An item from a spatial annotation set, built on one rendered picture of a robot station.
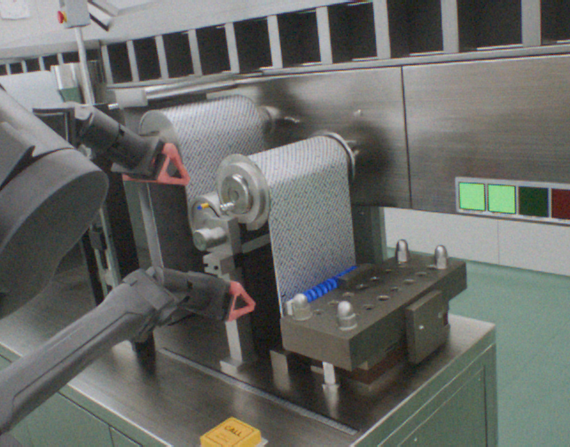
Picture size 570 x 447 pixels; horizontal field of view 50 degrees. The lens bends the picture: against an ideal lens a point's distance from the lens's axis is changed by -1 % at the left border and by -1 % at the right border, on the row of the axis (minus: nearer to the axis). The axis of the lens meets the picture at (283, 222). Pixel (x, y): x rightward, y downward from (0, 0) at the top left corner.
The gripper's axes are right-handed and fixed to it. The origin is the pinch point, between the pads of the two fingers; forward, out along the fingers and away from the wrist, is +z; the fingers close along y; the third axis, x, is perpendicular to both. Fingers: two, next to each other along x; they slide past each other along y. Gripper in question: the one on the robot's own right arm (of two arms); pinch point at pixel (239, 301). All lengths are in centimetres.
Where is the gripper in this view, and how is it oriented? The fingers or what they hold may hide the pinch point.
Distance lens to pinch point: 112.3
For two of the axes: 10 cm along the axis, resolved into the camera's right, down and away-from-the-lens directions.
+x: 2.5, -9.6, 1.0
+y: 7.2, 1.1, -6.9
